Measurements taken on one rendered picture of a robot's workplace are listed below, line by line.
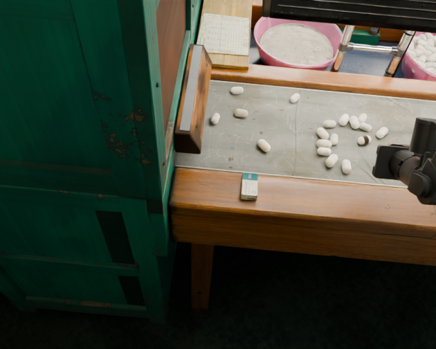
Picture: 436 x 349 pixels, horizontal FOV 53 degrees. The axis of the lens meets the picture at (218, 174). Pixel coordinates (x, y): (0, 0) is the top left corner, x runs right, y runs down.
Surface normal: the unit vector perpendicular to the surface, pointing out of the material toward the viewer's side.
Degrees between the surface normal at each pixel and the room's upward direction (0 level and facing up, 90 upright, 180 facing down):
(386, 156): 50
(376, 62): 0
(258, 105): 0
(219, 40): 0
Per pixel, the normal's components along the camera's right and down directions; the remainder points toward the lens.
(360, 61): 0.05, -0.57
